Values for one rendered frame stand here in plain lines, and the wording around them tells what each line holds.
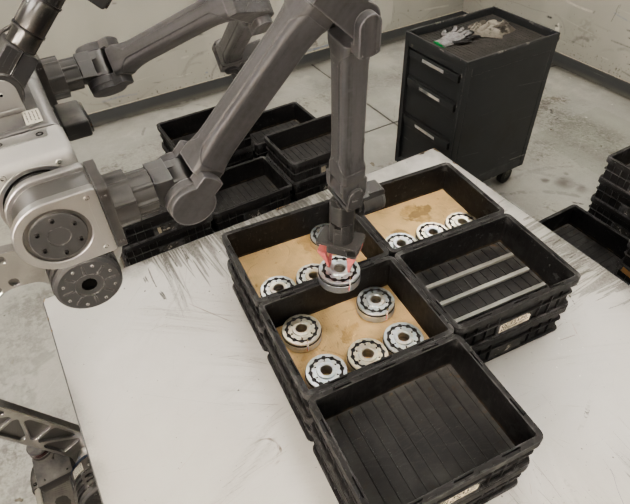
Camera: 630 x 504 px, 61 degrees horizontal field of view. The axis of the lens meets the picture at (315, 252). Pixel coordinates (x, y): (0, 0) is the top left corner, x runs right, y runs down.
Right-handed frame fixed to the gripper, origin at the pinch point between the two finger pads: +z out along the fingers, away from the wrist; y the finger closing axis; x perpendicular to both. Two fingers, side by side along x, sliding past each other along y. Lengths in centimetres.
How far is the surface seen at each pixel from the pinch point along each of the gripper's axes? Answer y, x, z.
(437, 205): -16, -58, 19
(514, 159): -42, -196, 78
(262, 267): 27.6, -12.3, 21.2
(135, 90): 222, -205, 85
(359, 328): -6.3, 0.1, 20.8
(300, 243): 20.8, -25.7, 20.7
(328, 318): 2.6, -0.4, 21.0
